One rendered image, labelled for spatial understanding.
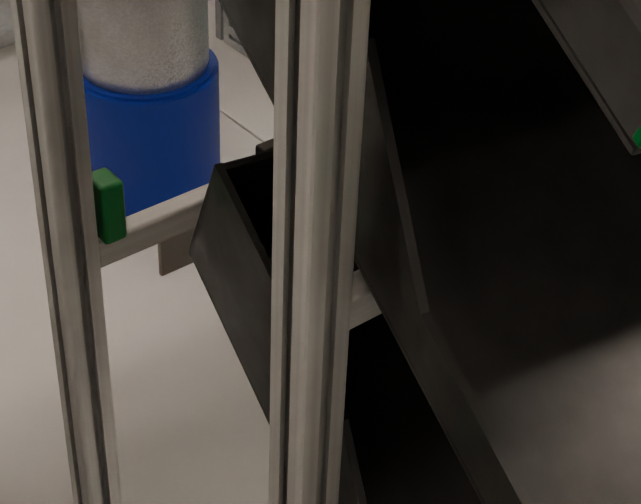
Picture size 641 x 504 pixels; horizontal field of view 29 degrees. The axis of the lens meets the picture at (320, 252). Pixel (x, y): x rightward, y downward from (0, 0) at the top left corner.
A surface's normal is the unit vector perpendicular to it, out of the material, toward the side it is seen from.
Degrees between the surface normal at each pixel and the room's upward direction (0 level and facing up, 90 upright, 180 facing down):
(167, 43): 90
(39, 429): 0
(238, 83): 0
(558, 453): 25
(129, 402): 0
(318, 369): 90
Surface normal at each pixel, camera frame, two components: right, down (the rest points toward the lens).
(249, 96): 0.04, -0.79
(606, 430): 0.24, -0.49
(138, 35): 0.04, 0.61
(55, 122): 0.63, 0.49
